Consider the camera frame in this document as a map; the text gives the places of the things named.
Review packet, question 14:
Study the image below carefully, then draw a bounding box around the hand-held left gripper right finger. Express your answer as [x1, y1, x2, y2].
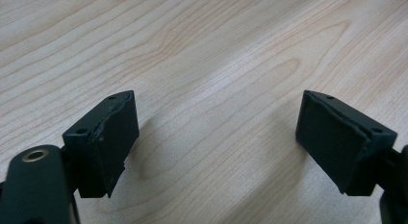
[294, 89, 398, 197]

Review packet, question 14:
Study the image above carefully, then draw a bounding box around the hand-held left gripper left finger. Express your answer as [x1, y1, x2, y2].
[62, 89, 140, 199]

